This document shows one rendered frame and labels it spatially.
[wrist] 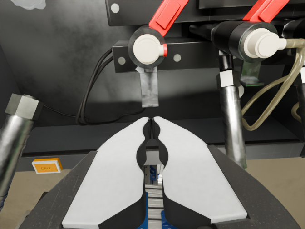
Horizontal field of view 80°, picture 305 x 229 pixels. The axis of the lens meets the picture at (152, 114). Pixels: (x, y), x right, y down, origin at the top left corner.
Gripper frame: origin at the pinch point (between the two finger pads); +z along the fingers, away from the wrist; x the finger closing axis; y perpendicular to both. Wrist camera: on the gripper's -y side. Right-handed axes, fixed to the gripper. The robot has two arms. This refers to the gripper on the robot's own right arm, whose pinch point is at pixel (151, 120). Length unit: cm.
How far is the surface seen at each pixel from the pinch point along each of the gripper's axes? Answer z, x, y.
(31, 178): 113, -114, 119
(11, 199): 113, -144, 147
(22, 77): 30.2, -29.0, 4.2
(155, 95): 2.9, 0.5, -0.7
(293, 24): 9.0, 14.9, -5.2
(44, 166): 17.0, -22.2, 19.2
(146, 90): 2.8, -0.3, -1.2
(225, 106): 4.6, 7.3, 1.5
